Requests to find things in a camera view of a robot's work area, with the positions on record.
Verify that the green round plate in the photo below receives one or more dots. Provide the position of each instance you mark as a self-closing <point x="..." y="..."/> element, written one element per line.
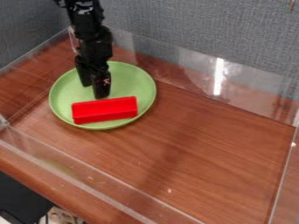
<point x="130" y="81"/>

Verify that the red rectangular block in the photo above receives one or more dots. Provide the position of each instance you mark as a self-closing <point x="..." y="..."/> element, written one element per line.
<point x="104" y="110"/>

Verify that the white power strip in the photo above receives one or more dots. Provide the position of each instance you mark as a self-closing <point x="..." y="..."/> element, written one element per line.
<point x="59" y="216"/>

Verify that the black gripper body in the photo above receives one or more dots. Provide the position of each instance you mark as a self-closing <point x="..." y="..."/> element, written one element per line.
<point x="95" y="37"/>

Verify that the clear acrylic corner bracket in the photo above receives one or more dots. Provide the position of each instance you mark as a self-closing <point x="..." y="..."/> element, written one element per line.
<point x="72" y="39"/>

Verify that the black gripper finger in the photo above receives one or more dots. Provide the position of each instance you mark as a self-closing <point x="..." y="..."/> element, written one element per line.
<point x="83" y="70"/>
<point x="100" y="80"/>

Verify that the clear acrylic enclosure walls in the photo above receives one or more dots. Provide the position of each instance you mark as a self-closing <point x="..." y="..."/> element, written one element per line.
<point x="210" y="158"/>

